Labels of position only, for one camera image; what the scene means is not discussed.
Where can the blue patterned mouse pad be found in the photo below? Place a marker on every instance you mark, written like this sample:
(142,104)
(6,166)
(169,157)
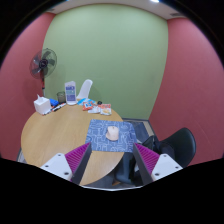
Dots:
(100,133)

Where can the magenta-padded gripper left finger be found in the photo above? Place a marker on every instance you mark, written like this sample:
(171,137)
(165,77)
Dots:
(70,163)

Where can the small black object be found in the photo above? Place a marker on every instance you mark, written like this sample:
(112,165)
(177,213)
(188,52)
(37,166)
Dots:
(99,102)

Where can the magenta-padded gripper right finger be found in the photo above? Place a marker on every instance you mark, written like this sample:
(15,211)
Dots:
(153,163)

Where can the blue white wipes packet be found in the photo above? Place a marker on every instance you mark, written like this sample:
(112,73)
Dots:
(83,101)

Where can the orange white snack packet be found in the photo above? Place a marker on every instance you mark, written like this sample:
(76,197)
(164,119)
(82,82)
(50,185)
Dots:
(106,109)

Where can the red-capped white marker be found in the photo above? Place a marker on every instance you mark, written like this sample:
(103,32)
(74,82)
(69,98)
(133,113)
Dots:
(49,111)
(59,107)

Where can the black office chair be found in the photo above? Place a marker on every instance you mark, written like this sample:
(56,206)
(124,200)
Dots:
(180,143)

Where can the grey bordered floor rug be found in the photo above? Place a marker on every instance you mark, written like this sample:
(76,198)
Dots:
(141,128)

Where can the pale pink computer mouse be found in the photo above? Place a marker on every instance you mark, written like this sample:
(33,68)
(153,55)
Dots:
(112,133)

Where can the black standing fan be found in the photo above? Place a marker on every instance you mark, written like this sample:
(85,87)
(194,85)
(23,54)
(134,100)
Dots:
(43,63)

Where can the blue whiteboard eraser box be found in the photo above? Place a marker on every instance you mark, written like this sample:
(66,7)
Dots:
(54,102)

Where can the white tissue box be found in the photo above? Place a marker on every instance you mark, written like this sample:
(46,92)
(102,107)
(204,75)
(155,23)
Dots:
(41,105)

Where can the round ceiling light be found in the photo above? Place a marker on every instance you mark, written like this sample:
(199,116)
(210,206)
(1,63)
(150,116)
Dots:
(154,1)

